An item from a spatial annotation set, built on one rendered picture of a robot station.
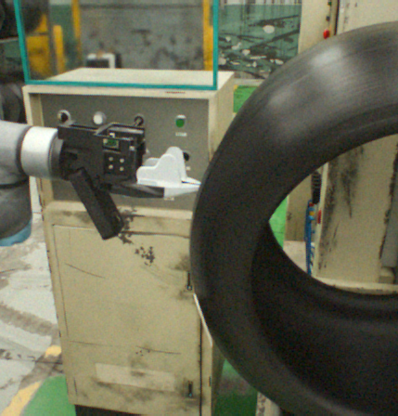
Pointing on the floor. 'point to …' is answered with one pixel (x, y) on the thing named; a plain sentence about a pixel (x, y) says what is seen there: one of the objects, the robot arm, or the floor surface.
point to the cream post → (358, 181)
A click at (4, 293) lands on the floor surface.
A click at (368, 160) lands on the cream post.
